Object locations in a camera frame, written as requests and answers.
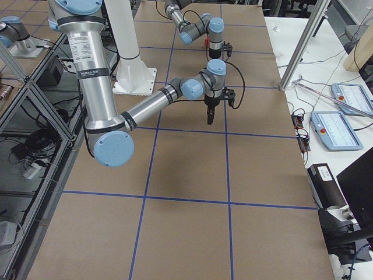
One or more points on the aluminium frame post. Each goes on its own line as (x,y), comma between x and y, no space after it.
(312,23)

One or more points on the small circuit board near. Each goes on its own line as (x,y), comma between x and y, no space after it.
(303,142)

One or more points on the blue teach pendant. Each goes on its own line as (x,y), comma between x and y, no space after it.
(353,95)
(335,132)

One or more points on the far blue teach pendant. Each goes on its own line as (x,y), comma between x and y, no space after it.
(353,95)

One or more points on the small circuit board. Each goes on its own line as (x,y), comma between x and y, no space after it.
(297,121)
(303,142)

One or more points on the black monitor stand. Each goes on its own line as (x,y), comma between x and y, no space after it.
(343,238)

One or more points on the black cardboard box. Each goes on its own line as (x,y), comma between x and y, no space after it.
(324,188)

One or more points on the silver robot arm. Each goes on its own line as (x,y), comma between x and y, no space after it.
(111,117)
(206,25)

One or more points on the white camera post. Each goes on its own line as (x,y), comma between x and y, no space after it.
(133,77)

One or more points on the black monitor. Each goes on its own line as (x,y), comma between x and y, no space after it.
(355,182)

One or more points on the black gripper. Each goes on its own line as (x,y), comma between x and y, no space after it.
(210,102)
(214,53)

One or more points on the near blue teach pendant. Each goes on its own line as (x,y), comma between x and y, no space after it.
(335,132)

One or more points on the small circuit board far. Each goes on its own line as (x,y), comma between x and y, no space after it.
(297,121)

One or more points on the long metal rod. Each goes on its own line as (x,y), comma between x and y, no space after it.
(340,103)

